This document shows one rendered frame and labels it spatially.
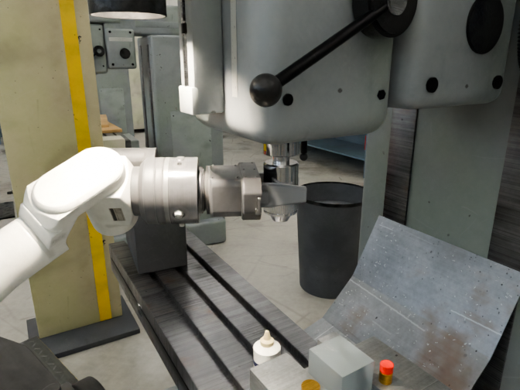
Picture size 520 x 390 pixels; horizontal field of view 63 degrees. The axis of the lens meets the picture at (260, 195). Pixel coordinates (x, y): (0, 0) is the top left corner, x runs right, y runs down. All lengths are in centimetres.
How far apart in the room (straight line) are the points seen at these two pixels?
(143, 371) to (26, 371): 89
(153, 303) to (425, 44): 70
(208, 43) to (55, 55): 174
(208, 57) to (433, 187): 54
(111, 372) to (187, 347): 148
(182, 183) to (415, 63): 31
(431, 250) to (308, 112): 50
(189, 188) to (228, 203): 5
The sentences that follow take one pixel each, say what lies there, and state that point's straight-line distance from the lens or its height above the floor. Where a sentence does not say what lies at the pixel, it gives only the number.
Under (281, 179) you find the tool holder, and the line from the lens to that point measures 55.
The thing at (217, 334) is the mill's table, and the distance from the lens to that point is 83.
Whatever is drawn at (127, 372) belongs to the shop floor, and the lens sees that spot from 226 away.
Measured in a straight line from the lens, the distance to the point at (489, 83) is 65.
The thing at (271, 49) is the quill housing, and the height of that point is 141.
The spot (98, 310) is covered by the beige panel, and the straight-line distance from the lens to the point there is 255.
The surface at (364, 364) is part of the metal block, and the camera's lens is 55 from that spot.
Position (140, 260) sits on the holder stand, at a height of 95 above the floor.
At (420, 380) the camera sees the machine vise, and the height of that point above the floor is 98.
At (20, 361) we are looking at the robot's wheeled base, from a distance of 149.
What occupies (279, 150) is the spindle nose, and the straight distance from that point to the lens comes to 54.
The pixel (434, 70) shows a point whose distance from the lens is 56.
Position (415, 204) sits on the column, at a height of 112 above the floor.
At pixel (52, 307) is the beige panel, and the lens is 250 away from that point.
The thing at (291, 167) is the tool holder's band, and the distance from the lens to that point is 55.
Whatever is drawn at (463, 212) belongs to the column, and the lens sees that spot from 84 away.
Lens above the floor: 140
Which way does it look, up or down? 18 degrees down
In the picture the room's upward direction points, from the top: straight up
